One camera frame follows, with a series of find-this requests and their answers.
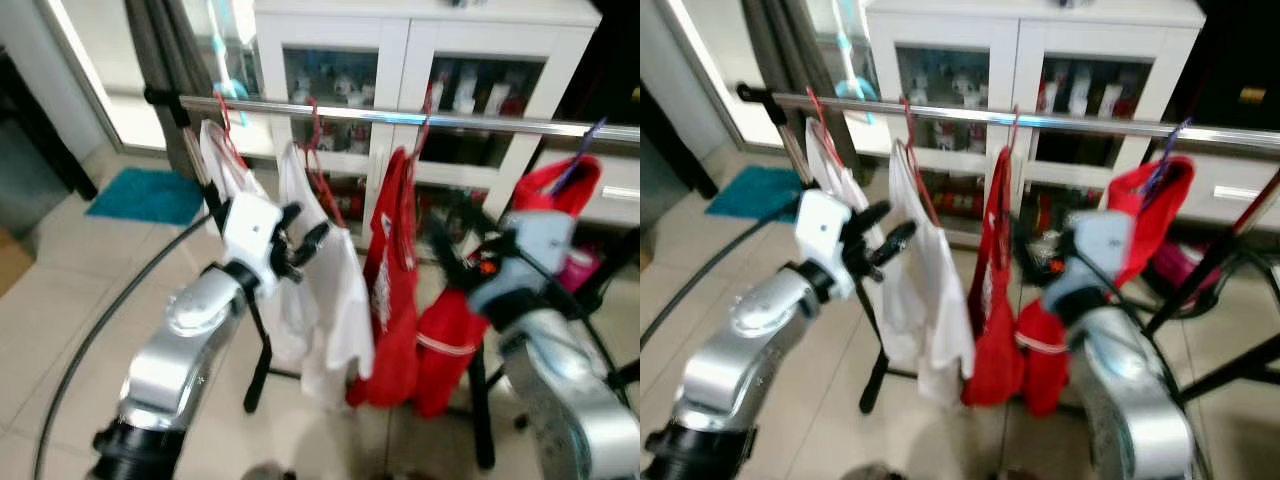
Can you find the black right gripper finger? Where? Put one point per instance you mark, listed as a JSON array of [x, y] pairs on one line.
[[1060, 225], [445, 250], [1035, 255], [475, 225]]

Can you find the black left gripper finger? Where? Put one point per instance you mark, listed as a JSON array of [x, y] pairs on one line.
[[310, 243], [868, 218], [893, 243], [288, 218]]

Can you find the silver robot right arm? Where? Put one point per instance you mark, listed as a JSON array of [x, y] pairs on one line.
[[1130, 410], [570, 410]]

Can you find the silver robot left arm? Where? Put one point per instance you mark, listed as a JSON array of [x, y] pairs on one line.
[[190, 340], [745, 340]]

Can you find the purple plastic hanger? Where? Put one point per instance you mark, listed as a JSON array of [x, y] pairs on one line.
[[1168, 150], [580, 150]]

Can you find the red t-shirt white print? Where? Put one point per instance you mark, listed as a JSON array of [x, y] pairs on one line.
[[995, 300], [390, 300]]

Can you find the pink bag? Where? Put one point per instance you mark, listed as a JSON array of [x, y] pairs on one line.
[[1180, 265], [580, 270]]

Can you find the red jacket white stripes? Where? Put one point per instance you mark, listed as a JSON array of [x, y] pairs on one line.
[[445, 370], [1040, 370]]

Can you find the teal floor mat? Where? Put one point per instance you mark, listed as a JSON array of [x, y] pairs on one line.
[[145, 195], [755, 190]]

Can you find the white drawer unit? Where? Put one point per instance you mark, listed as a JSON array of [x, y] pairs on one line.
[[610, 190], [1230, 190]]

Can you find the light blue plastic object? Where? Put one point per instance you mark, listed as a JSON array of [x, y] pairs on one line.
[[228, 85], [850, 60]]

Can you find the white glass door cabinet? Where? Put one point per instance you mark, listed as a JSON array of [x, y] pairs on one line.
[[400, 60], [1010, 60]]

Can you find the grey curtain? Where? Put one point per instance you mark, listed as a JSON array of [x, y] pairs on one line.
[[780, 60], [160, 60]]

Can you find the black furniture piece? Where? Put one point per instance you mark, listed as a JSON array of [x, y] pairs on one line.
[[648, 110], [40, 130]]

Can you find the grey robot left leg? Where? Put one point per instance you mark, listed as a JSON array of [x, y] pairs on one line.
[[872, 473], [268, 472]]

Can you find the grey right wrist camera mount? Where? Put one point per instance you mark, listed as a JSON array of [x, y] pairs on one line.
[[535, 250], [1095, 255]]

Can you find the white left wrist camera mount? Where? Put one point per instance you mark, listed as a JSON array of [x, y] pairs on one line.
[[248, 228], [820, 228]]

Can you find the black clothes rack silver rail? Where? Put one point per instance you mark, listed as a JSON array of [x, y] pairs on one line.
[[1050, 120], [450, 120]]

